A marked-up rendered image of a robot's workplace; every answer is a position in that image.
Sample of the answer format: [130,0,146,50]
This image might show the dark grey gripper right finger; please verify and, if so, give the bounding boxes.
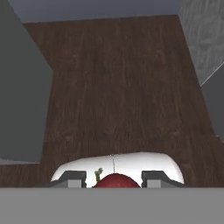
[141,170,187,189]

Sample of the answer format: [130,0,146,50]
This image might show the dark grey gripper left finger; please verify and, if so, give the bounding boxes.
[47,170,88,189]

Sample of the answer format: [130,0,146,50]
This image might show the red strawberry with green stem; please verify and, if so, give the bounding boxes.
[92,167,142,189]

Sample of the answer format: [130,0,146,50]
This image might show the dark grey fridge panel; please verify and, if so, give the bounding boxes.
[0,0,54,165]

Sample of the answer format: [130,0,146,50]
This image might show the grey marbled counter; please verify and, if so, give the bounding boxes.
[178,0,224,88]

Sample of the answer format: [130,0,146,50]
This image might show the white rounded object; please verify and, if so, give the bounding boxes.
[50,150,186,189]

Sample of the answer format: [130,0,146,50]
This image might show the dark grey cabinet panel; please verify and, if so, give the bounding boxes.
[200,62,224,143]

